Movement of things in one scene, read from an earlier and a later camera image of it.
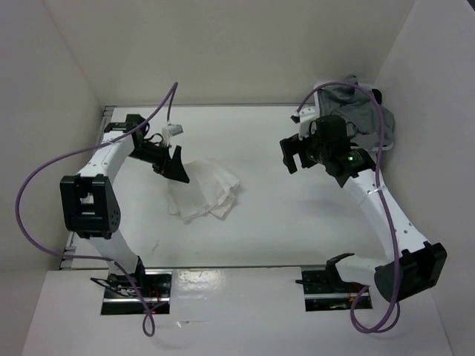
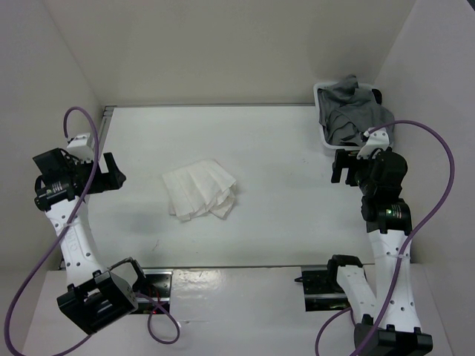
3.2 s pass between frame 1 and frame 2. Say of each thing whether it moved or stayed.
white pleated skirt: stayed
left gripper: moved
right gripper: moved
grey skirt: stayed
